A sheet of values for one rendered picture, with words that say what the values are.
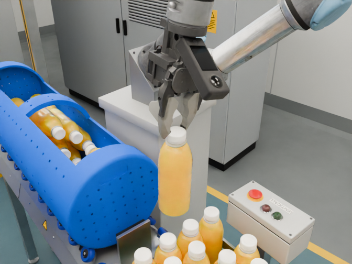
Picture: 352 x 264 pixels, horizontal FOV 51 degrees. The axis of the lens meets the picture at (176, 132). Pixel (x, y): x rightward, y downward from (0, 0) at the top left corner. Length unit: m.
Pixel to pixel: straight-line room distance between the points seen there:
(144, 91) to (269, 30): 0.50
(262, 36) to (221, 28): 1.39
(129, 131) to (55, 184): 0.46
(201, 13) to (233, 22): 1.77
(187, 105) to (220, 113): 1.96
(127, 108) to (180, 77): 0.70
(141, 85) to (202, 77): 0.75
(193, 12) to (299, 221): 0.59
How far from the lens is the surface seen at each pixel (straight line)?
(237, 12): 2.37
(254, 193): 1.00
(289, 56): 3.69
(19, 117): 1.23
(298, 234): 0.94
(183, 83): 0.64
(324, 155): 3.31
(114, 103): 1.36
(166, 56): 0.66
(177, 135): 0.68
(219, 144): 2.76
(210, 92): 0.57
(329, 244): 2.53
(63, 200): 0.94
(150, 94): 1.29
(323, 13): 0.99
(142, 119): 1.24
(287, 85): 3.78
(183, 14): 0.61
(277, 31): 1.04
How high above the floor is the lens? 1.75
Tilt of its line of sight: 31 degrees down
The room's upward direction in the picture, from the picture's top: straight up
